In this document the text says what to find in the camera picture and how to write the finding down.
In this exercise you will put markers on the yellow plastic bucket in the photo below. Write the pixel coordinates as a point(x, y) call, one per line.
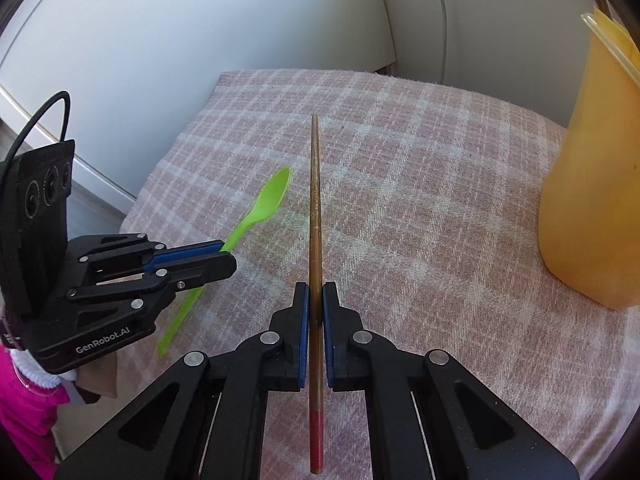
point(585, 200)

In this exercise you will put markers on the white furniture panel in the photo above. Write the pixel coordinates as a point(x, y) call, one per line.
point(200, 20)

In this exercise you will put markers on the person's left forearm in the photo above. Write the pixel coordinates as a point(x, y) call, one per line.
point(25, 420)

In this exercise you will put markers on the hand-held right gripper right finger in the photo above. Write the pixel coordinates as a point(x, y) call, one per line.
point(327, 345)

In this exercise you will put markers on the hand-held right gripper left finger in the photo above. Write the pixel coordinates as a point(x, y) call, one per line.
point(301, 340)

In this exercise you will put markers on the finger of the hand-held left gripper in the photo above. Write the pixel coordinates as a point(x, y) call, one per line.
point(205, 270)
point(190, 251)

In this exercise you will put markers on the green plastic spoon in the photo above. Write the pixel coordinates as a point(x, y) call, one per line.
point(270, 197)

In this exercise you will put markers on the pink plaid cloth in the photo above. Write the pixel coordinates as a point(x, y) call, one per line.
point(425, 185)

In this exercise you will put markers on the brown chopstick with red end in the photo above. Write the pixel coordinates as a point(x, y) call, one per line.
point(315, 200)

